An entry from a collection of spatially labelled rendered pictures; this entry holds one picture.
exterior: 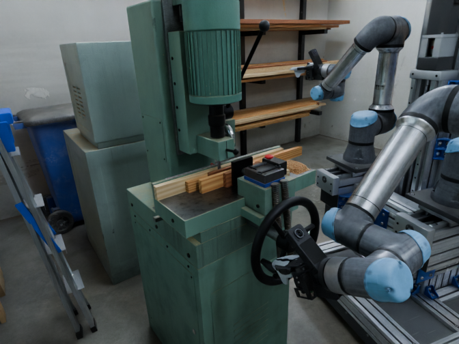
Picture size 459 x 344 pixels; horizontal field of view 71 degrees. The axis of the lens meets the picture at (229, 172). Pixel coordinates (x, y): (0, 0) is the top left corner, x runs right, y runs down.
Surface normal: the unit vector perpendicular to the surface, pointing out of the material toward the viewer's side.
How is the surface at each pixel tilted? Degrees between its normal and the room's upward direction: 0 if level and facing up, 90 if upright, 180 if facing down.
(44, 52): 90
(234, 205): 90
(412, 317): 0
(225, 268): 90
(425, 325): 0
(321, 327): 0
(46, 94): 90
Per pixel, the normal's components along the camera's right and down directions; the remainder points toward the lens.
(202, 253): 0.62, 0.27
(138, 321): -0.04, -0.93
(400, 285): 0.47, -0.19
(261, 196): -0.79, 0.25
